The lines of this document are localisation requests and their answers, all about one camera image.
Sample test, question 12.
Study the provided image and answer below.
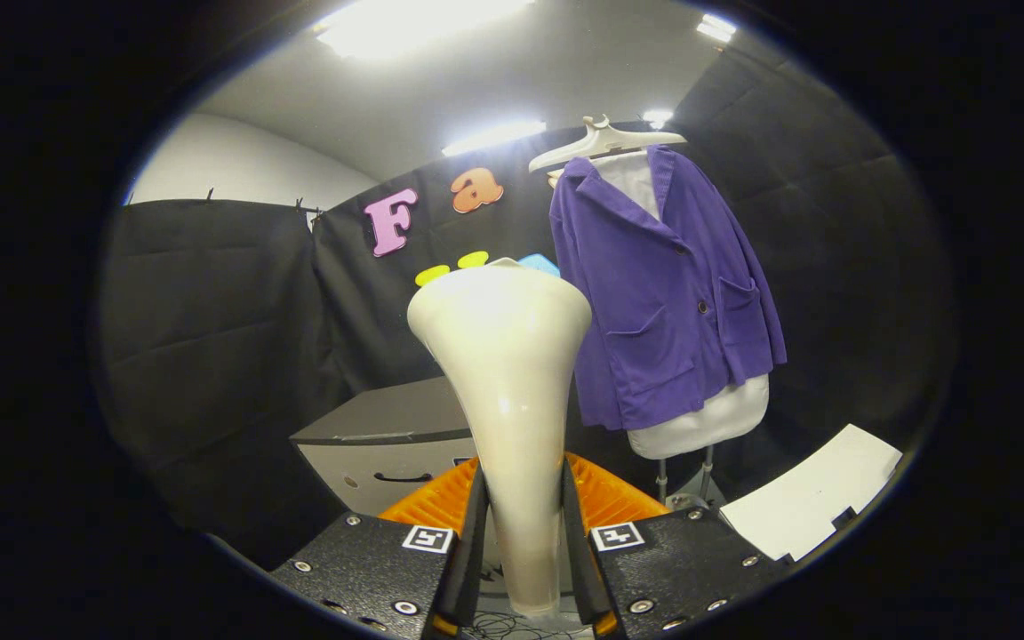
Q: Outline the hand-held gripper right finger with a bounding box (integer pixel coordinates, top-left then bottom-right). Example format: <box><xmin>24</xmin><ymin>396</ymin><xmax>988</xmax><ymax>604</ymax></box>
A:
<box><xmin>561</xmin><ymin>453</ymin><xmax>787</xmax><ymax>636</ymax></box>

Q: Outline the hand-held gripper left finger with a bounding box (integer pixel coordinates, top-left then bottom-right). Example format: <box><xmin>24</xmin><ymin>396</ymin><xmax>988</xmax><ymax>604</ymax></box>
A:
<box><xmin>270</xmin><ymin>455</ymin><xmax>488</xmax><ymax>640</ymax></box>

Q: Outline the white garment steamer head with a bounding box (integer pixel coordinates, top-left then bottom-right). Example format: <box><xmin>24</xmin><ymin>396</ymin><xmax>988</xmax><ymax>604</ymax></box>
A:
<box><xmin>406</xmin><ymin>258</ymin><xmax>593</xmax><ymax>616</ymax></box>

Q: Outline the purple corduroy jacket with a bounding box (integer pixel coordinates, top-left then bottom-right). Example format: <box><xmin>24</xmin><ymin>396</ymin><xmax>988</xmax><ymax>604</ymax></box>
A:
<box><xmin>549</xmin><ymin>145</ymin><xmax>788</xmax><ymax>432</ymax></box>

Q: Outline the grey drawer cabinet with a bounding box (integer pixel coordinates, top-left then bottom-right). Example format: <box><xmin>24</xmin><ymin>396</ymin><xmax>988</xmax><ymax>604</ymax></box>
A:
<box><xmin>290</xmin><ymin>375</ymin><xmax>486</xmax><ymax>518</ymax></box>

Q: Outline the white paper sheet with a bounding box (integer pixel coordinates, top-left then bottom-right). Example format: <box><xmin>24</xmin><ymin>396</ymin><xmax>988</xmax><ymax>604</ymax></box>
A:
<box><xmin>719</xmin><ymin>423</ymin><xmax>904</xmax><ymax>563</ymax></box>

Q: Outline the black backdrop cloth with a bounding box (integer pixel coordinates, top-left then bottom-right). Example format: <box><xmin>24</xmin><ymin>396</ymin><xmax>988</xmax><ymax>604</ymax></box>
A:
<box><xmin>99</xmin><ymin>44</ymin><xmax>957</xmax><ymax>570</ymax></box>

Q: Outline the white plastic hanger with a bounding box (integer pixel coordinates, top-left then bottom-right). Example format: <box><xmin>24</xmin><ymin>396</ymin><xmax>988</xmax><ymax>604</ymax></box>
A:
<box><xmin>528</xmin><ymin>114</ymin><xmax>689</xmax><ymax>174</ymax></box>

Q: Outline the large ceiling light panel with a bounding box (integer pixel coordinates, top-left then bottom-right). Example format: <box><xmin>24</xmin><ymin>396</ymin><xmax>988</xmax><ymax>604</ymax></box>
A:
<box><xmin>312</xmin><ymin>0</ymin><xmax>535</xmax><ymax>61</ymax></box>

